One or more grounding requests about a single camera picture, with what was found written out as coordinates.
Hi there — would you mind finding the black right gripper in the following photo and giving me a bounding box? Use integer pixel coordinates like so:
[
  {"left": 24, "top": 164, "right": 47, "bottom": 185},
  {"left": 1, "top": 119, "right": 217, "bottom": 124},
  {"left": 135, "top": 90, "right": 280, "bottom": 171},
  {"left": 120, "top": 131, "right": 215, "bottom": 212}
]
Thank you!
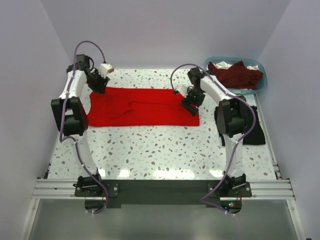
[{"left": 180, "top": 87, "right": 206, "bottom": 117}]

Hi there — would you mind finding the red t shirt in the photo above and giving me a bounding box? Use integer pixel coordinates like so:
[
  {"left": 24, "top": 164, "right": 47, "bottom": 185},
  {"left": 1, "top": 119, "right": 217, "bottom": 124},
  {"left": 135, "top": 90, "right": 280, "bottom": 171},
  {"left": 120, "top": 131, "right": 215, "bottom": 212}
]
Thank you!
[{"left": 87, "top": 87, "right": 200, "bottom": 127}]

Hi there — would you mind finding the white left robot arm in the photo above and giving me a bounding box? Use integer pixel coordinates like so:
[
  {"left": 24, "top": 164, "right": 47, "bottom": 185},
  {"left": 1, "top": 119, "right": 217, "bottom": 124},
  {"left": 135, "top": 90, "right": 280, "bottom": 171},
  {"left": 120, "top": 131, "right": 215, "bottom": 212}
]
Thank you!
[{"left": 50, "top": 54, "right": 114, "bottom": 197}]

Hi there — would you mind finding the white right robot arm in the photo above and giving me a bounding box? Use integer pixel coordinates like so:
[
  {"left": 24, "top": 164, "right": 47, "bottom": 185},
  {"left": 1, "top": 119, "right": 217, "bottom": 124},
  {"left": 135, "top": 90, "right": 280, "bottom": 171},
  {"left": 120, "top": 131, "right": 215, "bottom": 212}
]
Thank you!
[{"left": 178, "top": 67, "right": 256, "bottom": 197}]

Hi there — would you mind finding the dark maroon t shirt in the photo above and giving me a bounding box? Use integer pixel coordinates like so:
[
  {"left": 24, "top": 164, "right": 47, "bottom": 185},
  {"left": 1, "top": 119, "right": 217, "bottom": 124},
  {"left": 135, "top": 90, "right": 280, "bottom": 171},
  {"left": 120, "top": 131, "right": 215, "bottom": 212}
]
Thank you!
[{"left": 208, "top": 60, "right": 264, "bottom": 90}]

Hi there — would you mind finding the translucent blue plastic bin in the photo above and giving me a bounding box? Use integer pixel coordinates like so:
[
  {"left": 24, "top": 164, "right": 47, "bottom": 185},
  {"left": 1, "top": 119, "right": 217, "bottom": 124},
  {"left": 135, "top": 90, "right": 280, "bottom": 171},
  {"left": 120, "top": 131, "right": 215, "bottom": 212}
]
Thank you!
[{"left": 204, "top": 56, "right": 268, "bottom": 95}]

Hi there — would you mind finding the folded black t shirt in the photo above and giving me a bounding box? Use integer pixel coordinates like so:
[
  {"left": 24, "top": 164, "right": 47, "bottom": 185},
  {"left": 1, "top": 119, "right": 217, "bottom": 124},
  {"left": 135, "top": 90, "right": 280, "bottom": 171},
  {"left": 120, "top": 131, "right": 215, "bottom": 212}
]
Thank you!
[{"left": 214, "top": 106, "right": 266, "bottom": 147}]

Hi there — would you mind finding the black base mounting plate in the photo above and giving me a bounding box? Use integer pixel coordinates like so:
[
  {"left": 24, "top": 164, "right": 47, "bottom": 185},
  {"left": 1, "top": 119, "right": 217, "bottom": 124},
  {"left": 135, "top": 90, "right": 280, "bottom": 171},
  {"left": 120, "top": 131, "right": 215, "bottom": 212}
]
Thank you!
[{"left": 73, "top": 177, "right": 253, "bottom": 213}]

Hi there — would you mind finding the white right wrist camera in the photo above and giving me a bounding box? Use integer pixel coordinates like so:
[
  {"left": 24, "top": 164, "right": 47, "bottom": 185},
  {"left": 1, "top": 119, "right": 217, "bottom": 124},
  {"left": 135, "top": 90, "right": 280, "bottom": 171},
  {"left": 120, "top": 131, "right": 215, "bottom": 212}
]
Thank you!
[{"left": 173, "top": 84, "right": 188, "bottom": 98}]

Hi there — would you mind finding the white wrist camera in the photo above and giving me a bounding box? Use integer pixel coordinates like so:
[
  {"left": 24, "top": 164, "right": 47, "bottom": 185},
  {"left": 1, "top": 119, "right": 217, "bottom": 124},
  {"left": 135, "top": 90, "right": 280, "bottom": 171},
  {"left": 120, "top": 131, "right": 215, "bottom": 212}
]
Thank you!
[
  {"left": 173, "top": 84, "right": 188, "bottom": 98},
  {"left": 97, "top": 63, "right": 115, "bottom": 78}
]

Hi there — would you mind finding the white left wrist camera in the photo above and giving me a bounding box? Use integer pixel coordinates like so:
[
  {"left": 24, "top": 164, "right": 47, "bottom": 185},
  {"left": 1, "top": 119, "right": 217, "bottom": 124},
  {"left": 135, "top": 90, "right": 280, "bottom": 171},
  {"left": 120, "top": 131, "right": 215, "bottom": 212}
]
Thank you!
[{"left": 97, "top": 63, "right": 115, "bottom": 78}]

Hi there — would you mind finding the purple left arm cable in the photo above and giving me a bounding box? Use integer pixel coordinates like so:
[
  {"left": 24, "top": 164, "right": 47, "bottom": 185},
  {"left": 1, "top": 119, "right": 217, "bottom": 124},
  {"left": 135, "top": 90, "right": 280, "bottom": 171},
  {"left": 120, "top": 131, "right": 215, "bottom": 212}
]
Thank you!
[{"left": 58, "top": 40, "right": 111, "bottom": 215}]

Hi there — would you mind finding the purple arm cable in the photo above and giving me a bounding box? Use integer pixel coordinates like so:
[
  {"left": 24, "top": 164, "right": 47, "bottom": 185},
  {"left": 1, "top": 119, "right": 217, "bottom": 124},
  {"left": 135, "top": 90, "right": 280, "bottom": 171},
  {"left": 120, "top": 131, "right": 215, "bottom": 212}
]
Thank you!
[
  {"left": 170, "top": 63, "right": 257, "bottom": 216},
  {"left": 58, "top": 40, "right": 111, "bottom": 215}
]

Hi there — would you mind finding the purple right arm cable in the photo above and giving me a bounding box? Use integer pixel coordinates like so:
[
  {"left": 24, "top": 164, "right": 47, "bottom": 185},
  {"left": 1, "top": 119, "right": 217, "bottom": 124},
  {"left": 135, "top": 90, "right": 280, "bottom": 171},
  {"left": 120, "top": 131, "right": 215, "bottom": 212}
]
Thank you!
[{"left": 170, "top": 63, "right": 257, "bottom": 216}]

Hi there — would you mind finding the aluminium frame rail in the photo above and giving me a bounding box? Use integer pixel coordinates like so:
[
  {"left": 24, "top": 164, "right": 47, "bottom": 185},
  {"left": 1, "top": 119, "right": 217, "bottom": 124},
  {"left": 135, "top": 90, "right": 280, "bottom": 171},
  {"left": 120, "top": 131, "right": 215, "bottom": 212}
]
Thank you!
[{"left": 32, "top": 179, "right": 295, "bottom": 201}]

